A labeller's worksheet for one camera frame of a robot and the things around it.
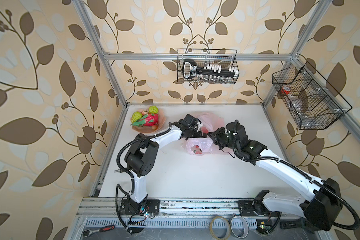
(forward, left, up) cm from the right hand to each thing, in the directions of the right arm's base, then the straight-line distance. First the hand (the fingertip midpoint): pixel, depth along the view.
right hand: (206, 133), depth 75 cm
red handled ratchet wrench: (-37, +57, -23) cm, 72 cm away
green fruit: (+25, +44, -14) cm, 53 cm away
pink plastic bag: (+7, -4, 0) cm, 8 cm away
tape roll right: (-37, -14, -25) cm, 47 cm away
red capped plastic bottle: (+20, -46, +10) cm, 51 cm away
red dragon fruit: (+22, +35, -14) cm, 44 cm away
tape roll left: (-37, -4, -24) cm, 44 cm away
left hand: (+5, -1, -13) cm, 15 cm away
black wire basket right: (+10, -54, +10) cm, 56 cm away
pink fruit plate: (+19, +37, -22) cm, 47 cm away
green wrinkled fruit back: (+32, +33, -14) cm, 48 cm away
